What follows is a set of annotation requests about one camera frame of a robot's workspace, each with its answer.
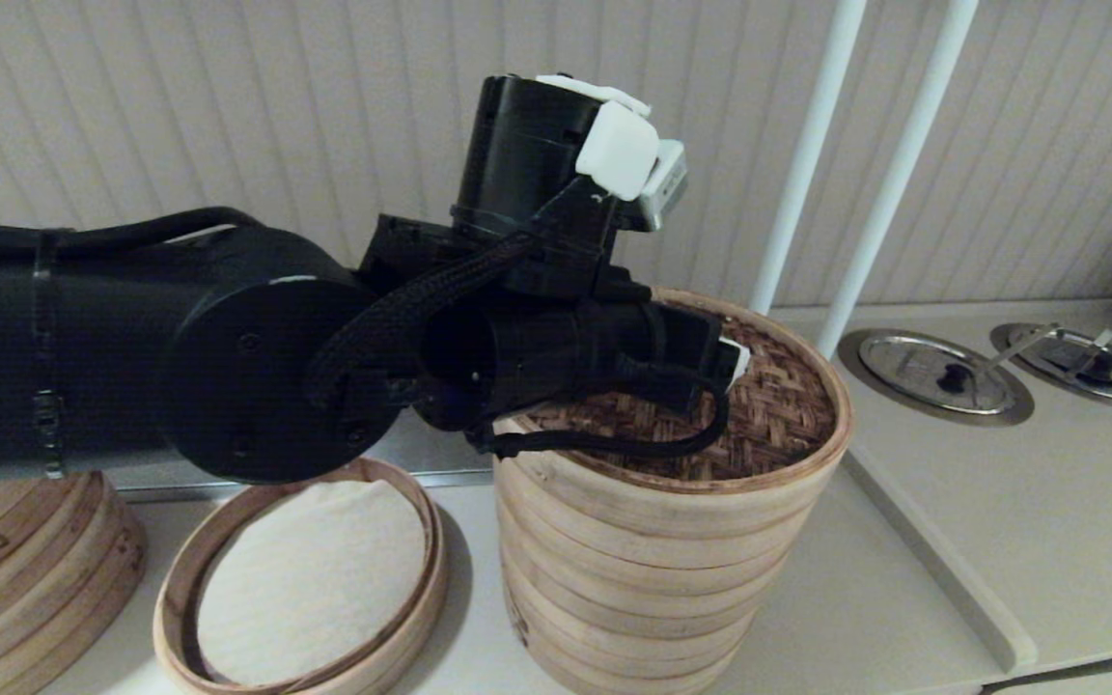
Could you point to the tall bamboo steamer stack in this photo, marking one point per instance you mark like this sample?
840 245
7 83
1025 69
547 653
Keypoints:
633 618

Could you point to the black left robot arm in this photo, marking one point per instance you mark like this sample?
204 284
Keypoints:
112 357

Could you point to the white steamer liner cloth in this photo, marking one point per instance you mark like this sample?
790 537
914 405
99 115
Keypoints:
315 579

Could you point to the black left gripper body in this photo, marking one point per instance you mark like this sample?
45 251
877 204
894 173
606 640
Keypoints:
566 352

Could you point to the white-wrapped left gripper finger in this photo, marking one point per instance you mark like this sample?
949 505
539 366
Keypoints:
736 375
736 351

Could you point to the woven bamboo steamer lid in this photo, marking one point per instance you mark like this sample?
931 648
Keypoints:
788 415

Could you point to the single bamboo steamer tray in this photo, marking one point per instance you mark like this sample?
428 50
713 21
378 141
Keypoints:
421 618

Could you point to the stainless steel perforated steam plate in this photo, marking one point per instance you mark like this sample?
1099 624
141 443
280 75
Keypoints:
440 454

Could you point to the white metal pole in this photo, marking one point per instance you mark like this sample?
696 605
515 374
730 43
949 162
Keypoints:
807 164
889 174

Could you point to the bamboo steamer stack with stitching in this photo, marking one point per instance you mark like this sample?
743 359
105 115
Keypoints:
25 579

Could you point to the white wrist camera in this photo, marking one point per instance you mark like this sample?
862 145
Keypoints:
667 188

